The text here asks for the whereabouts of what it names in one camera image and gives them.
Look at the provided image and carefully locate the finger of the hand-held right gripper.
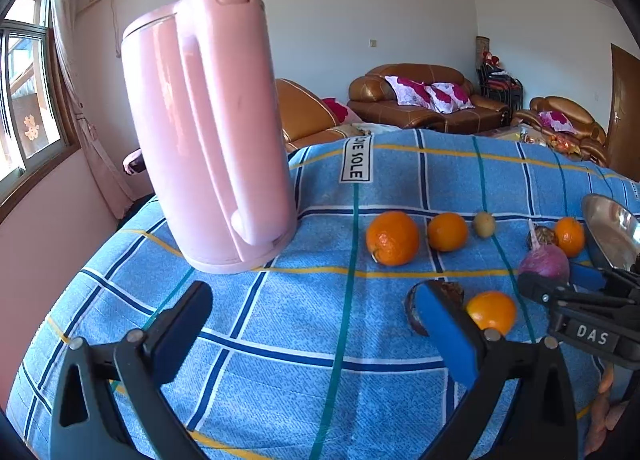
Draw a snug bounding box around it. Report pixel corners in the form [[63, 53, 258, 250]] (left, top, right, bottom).
[[517, 271, 633, 311], [569, 262, 640, 297]]

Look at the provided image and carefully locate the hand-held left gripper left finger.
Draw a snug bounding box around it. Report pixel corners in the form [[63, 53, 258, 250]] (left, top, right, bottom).
[[49, 281, 214, 460]]

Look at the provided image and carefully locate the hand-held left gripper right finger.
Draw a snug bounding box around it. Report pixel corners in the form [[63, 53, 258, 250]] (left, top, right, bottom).
[[415, 280, 586, 460]]

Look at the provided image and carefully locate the cut passion fruit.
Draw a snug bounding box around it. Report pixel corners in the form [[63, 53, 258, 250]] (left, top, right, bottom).
[[406, 281, 466, 338]]

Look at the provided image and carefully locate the metal bowl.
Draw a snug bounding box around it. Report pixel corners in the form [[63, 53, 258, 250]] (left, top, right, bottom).
[[581, 194, 640, 271]]

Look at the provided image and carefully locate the brown kiwi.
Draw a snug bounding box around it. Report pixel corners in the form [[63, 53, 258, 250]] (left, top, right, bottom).
[[472, 211, 497, 239]]

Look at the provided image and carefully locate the large orange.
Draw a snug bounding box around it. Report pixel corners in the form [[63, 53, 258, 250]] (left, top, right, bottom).
[[366, 211, 420, 267]]

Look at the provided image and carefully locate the person's right hand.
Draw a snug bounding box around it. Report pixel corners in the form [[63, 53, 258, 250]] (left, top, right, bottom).
[[597, 365, 632, 451]]

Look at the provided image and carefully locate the blue plaid blanket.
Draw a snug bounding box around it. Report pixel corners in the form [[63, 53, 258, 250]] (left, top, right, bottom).
[[5, 129, 640, 460]]

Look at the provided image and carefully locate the wooden coffee table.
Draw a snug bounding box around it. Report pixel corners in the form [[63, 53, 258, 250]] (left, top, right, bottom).
[[480, 124, 586, 161]]

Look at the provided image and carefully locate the small floral cushion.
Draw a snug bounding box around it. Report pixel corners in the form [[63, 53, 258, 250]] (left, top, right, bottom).
[[539, 110, 576, 133]]

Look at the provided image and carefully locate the brown leather armchair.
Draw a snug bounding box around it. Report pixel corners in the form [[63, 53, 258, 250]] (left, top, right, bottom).
[[512, 96, 608, 167]]

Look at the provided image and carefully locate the brown wooden door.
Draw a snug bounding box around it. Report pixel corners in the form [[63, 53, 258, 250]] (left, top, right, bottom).
[[609, 43, 640, 175]]

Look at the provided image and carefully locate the pink electric kettle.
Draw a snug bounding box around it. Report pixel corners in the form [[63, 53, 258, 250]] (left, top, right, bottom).
[[121, 0, 299, 275]]

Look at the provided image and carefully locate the stack of dark chairs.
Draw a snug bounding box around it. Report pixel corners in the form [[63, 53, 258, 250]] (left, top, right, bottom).
[[477, 57, 524, 113]]

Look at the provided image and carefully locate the pile of clothes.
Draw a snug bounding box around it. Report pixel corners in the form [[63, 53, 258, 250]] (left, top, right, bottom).
[[340, 122, 401, 138]]

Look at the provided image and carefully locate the brown leather sofa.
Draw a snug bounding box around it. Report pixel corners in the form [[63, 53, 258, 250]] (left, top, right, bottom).
[[347, 64, 511, 133]]

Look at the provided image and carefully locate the red floral cushion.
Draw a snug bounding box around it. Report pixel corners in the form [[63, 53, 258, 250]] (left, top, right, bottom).
[[322, 98, 363, 125]]

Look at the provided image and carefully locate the orange leather armchair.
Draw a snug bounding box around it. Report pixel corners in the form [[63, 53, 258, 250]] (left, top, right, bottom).
[[275, 78, 347, 153]]

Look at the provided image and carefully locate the pink curtain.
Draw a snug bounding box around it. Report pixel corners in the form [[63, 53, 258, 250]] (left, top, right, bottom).
[[50, 0, 137, 221]]

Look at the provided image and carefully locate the window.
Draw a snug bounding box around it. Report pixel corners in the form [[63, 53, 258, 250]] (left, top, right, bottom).
[[0, 0, 81, 191]]

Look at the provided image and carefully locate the air conditioner hose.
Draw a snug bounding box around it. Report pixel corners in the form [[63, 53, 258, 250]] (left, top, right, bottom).
[[106, 0, 124, 59]]

